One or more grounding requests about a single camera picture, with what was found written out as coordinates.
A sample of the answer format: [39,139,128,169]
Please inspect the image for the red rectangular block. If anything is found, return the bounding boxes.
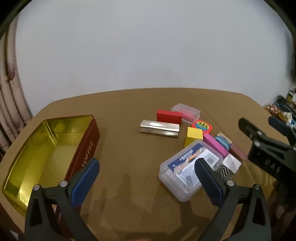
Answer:
[157,110,183,126]

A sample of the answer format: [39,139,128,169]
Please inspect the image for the mauve rectangular block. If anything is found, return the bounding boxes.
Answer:
[229,144,247,161]

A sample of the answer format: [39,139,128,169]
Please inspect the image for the pink floral curtain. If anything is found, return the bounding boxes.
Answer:
[0,23,34,158]

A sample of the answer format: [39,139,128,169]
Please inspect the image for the large clear case blue card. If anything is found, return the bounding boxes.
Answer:
[159,139,224,202]

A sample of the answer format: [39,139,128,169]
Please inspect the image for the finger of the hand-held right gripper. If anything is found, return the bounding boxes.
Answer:
[238,117,266,145]
[268,116,296,146]

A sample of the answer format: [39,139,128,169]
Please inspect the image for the pink rectangular block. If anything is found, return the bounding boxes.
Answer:
[203,133,229,158]

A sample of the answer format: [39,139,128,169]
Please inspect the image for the blue patterned tape roll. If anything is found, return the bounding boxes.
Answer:
[215,136,232,150]

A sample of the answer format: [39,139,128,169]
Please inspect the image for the patterned gift box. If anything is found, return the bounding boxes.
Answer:
[264,104,282,117]

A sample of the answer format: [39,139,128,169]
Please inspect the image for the red square tape measure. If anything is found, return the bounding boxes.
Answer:
[191,119,213,135]

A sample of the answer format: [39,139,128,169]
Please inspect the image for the red and gold tin box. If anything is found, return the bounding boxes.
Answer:
[2,114,100,234]

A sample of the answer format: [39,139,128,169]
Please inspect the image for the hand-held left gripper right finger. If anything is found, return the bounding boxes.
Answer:
[195,158,271,241]

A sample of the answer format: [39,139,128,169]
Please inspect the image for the small clear case pink insert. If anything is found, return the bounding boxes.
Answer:
[171,103,201,124]

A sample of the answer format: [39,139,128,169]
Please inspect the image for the small white box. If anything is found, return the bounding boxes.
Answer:
[222,154,241,173]

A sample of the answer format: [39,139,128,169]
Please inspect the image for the yellow cube block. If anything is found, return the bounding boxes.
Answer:
[184,127,203,149]

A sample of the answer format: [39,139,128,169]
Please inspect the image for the pile of household clutter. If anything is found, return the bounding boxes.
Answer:
[264,88,296,130]

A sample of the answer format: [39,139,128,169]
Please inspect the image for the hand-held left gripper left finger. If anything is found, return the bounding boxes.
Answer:
[24,158,100,241]

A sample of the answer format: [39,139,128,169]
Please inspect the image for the silver rectangular metal box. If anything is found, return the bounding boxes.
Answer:
[140,120,180,138]

